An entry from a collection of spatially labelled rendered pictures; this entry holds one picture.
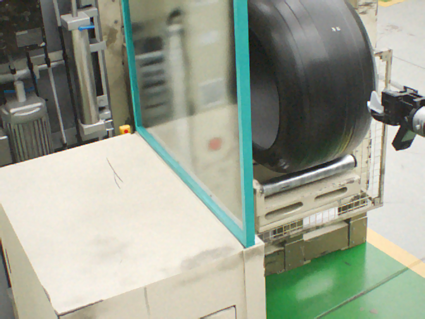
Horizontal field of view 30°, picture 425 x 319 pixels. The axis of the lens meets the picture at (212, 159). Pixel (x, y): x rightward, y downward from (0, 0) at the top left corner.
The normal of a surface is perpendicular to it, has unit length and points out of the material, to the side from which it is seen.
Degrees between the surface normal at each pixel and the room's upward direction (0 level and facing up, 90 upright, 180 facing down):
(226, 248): 0
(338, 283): 0
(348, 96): 82
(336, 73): 69
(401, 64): 0
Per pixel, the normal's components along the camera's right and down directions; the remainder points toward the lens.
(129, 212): -0.05, -0.87
